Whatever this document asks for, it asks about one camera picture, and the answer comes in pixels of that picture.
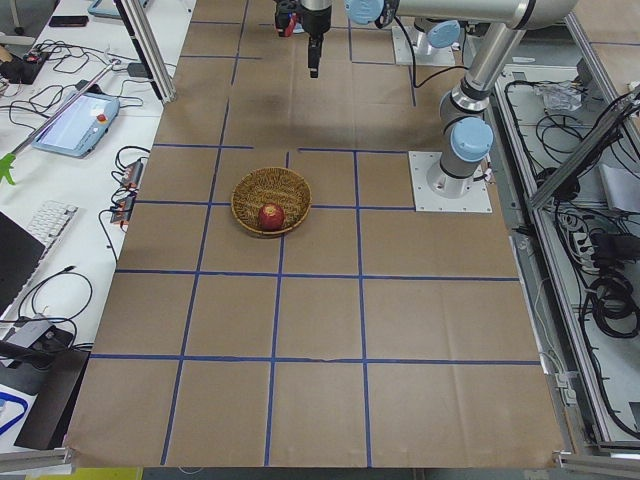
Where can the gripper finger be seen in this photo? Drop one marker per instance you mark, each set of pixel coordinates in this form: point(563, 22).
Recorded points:
point(318, 43)
point(311, 57)

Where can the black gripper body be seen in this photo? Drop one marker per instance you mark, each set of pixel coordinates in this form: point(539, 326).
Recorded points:
point(315, 22)

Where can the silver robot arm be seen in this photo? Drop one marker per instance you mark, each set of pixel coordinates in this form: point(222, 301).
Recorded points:
point(432, 41)
point(468, 137)

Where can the woven wicker basket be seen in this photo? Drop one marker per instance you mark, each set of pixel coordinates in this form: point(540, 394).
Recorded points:
point(286, 191)

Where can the red apple near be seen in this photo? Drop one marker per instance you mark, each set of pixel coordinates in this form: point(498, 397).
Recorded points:
point(271, 217)

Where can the black power adapter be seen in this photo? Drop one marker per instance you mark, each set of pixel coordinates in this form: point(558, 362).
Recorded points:
point(137, 70)

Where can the orange black adapter upper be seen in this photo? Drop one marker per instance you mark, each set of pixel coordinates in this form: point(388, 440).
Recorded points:
point(132, 175)

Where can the orange black adapter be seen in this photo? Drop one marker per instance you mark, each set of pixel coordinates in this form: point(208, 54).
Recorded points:
point(122, 211)
point(132, 175)

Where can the blue teach pendant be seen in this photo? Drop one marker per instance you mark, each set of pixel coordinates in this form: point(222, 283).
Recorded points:
point(80, 127)

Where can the crumpled white paper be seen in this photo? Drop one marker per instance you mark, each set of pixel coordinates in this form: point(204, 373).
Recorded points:
point(562, 96)

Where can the orange black adapter lower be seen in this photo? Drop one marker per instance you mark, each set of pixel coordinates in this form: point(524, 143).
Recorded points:
point(122, 211)

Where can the black smartphone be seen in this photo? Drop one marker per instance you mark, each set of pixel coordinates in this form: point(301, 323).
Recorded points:
point(68, 21)

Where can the black box on desk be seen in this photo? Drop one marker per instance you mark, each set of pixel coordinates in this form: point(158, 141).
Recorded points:
point(19, 71)

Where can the white keyboard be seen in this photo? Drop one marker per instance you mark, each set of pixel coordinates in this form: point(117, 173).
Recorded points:
point(50, 221)

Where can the green reacher grabber stick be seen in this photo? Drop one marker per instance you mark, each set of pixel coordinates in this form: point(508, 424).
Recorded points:
point(8, 159)

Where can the black laptop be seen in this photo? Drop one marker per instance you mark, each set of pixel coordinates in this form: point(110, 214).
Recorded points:
point(21, 254)

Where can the grey usb hub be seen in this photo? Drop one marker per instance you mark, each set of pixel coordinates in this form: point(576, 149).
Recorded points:
point(29, 333)

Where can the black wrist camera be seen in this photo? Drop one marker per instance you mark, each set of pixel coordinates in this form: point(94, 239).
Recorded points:
point(287, 18)

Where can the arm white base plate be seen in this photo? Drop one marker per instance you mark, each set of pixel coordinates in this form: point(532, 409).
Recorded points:
point(402, 49)
point(436, 192)

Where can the aluminium frame post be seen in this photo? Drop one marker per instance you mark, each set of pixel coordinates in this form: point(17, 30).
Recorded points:
point(147, 49)

